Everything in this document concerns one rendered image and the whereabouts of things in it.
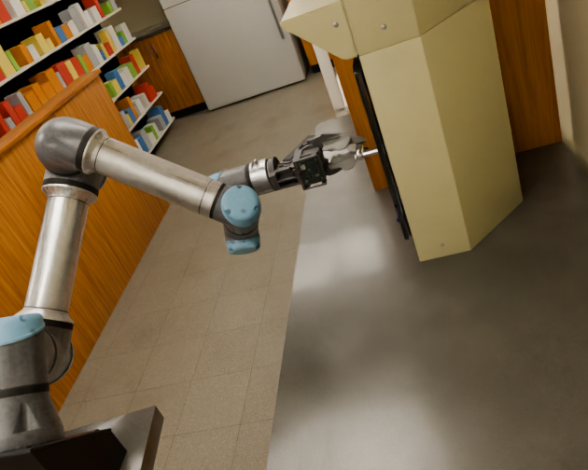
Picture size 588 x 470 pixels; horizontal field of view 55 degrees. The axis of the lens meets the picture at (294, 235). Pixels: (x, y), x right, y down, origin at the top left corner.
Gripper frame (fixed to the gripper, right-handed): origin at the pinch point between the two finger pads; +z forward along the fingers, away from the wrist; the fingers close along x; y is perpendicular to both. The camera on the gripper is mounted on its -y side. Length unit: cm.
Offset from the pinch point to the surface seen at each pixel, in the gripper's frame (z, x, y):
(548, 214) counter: 34.0, -26.0, 4.1
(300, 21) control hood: -2.3, 30.0, 10.8
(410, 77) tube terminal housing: 13.2, 14.4, 10.8
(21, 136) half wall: -188, -8, -153
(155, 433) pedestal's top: -51, -28, 44
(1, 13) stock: -241, 48, -279
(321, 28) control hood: 0.8, 27.7, 10.8
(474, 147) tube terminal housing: 22.0, -5.3, 5.4
